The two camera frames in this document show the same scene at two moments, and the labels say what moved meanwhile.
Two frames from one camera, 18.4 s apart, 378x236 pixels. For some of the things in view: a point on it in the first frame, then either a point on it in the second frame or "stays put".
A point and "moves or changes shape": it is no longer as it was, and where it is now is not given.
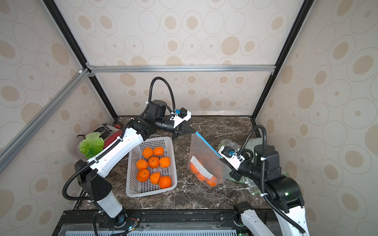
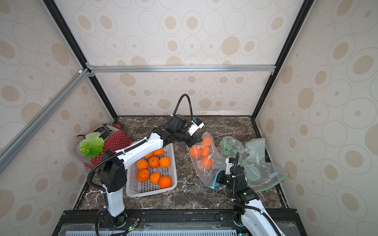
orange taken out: [153, 162] stays put
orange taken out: [147, 152] stays put
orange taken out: [165, 182] stays put
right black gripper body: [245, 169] -> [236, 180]
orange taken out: [165, 162] stays put
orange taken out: [155, 177] stays put
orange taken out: [142, 175] stays put
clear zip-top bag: [204, 164] moves or changes shape
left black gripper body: [167, 126] -> [183, 136]
